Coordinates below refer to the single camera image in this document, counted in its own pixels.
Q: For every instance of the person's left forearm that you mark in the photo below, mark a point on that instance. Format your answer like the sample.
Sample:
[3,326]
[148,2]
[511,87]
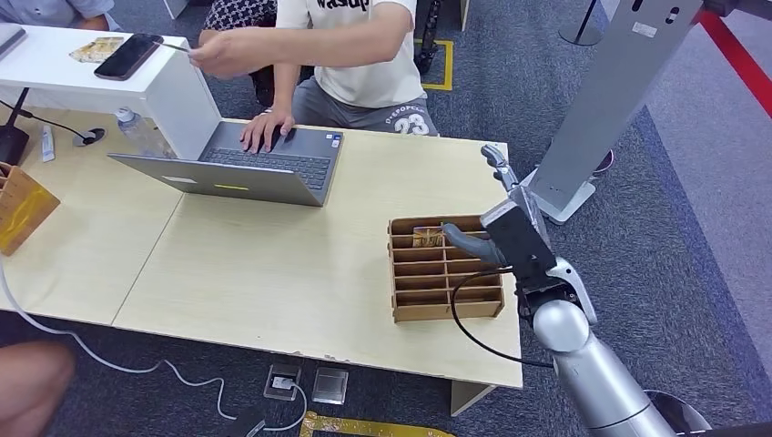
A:
[295,47]

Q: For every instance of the grey kiosk stand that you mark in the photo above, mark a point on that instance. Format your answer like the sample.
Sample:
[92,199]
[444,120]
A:
[603,90]

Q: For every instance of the floor socket box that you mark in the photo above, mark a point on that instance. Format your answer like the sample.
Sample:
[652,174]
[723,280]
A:
[282,383]

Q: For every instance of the dark round robot base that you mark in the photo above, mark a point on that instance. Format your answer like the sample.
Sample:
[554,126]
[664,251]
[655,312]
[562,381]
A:
[681,413]

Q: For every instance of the clear plastic water bottle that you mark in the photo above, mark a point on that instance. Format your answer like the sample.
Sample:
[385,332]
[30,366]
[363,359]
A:
[137,134]

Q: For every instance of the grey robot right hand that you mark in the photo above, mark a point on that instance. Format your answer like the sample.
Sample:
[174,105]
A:
[473,246]

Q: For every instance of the white desk shelf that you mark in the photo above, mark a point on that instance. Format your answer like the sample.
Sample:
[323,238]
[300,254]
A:
[163,96]

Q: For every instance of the black smartphone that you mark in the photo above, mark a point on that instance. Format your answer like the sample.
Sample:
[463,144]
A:
[128,56]

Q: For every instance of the black power adapter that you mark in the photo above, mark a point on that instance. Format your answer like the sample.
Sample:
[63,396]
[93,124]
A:
[247,422]

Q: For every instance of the small white tube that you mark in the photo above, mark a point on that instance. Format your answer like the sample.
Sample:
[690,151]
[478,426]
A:
[48,145]

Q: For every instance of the gold printed card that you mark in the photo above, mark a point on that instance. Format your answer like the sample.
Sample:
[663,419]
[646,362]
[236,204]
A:
[425,238]
[172,46]

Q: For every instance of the blurred person's limb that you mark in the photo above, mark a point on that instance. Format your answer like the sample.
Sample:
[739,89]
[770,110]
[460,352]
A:
[30,392]

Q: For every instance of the wooden slotted card holder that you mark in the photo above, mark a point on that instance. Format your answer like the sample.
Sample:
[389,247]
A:
[422,289]

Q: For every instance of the person's right hand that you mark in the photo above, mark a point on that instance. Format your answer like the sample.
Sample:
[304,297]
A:
[265,127]

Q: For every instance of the black stanchion base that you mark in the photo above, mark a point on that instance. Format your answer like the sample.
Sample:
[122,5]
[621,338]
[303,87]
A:
[580,35]

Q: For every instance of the red barrier belt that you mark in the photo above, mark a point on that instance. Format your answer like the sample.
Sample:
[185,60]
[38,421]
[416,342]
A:
[742,60]

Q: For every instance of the black chair base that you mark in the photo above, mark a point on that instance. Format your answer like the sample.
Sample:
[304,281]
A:
[425,36]

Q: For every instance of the person's right forearm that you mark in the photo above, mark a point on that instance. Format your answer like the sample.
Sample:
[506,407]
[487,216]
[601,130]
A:
[286,87]

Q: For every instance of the square metal floor cover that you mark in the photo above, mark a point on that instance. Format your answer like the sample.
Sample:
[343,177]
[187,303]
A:
[330,386]

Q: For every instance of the person's left hand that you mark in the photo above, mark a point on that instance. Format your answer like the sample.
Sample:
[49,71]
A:
[217,54]

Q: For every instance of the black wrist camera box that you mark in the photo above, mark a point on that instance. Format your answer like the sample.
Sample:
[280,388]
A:
[519,241]

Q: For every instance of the orange wooden box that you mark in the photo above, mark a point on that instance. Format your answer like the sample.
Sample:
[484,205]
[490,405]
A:
[24,208]

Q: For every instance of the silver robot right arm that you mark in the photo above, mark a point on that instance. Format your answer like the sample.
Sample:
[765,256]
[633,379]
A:
[597,386]

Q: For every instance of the wooden desk leg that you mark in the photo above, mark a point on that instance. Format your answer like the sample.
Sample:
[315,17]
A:
[467,398]

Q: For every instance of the grey laptop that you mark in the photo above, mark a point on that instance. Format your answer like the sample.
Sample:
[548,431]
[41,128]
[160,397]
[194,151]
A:
[271,163]

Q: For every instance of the dark round floor disc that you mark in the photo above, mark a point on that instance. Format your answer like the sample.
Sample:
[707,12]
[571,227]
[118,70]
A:
[606,163]

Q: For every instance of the yellow floor tape strip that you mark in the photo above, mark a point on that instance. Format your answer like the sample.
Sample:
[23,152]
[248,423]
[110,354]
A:
[362,429]

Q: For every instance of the person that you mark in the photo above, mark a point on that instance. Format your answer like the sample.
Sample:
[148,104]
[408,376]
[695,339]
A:
[238,13]
[60,9]
[374,54]

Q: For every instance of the black monitor stand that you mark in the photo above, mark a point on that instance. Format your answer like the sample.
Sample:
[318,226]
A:
[12,142]

